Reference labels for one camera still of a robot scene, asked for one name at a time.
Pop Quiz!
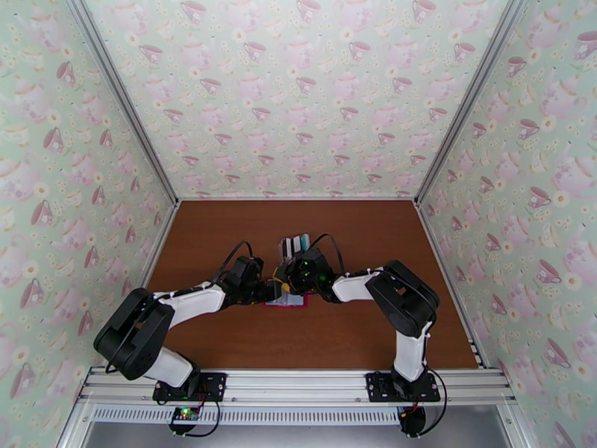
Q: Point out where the clear acrylic card stand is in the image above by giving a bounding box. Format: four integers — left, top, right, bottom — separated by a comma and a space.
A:
277, 233, 312, 270

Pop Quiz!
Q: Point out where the red leather card holder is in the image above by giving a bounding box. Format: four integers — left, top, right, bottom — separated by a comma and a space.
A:
263, 292, 312, 310

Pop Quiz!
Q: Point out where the small circuit board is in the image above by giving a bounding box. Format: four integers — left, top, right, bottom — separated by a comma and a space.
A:
169, 406, 202, 426

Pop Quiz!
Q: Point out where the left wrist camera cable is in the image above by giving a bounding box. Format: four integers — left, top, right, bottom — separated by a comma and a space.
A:
212, 240, 255, 293

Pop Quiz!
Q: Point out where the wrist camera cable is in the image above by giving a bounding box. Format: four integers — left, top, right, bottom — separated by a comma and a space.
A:
307, 232, 346, 277
212, 240, 255, 293

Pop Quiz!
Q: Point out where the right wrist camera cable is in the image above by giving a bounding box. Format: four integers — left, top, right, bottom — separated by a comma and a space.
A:
307, 232, 346, 277

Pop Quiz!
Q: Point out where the thin aluminium wall rail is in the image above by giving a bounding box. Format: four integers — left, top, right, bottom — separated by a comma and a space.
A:
177, 196, 419, 202

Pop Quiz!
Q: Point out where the aluminium side rail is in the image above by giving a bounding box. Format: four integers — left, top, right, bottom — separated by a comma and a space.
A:
415, 201, 487, 370
137, 201, 182, 293

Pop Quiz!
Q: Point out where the wide aluminium frame rail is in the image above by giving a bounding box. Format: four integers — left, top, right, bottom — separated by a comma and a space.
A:
76, 366, 519, 407

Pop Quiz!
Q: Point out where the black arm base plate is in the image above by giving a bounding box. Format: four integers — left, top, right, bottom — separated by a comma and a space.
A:
152, 370, 228, 402
365, 370, 442, 403

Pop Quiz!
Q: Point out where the black base cable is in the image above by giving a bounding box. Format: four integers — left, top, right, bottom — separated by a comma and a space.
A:
419, 369, 448, 436
186, 399, 223, 438

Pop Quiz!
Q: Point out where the perforated metal cable tray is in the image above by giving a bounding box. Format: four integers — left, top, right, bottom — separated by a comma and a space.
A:
90, 406, 403, 426

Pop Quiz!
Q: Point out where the aluminium frame leg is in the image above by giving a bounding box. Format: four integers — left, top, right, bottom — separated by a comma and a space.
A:
495, 403, 535, 448
54, 399, 96, 448

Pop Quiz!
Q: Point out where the aluminium corner post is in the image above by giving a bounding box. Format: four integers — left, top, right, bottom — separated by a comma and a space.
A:
413, 0, 533, 206
63, 0, 181, 205

